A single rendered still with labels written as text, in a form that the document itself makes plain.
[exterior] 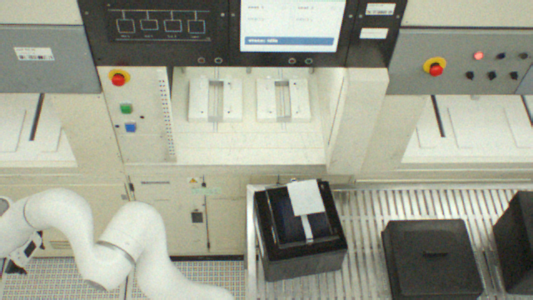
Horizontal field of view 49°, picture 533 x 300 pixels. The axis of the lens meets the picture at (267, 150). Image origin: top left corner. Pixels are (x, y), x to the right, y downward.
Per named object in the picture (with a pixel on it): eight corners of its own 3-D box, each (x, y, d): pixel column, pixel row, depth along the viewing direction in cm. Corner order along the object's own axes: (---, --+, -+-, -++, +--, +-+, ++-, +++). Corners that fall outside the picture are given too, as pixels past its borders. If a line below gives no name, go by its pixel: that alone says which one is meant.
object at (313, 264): (251, 214, 221) (252, 191, 206) (321, 203, 225) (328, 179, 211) (266, 283, 205) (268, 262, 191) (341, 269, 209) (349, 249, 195)
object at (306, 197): (261, 216, 220) (265, 170, 194) (314, 207, 223) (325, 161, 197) (275, 276, 206) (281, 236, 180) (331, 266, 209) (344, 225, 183)
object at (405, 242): (393, 307, 202) (402, 293, 192) (380, 231, 219) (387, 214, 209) (476, 305, 204) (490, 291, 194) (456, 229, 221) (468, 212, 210)
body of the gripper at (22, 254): (14, 254, 163) (26, 271, 172) (37, 224, 169) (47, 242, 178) (-8, 244, 164) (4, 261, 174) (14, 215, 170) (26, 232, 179)
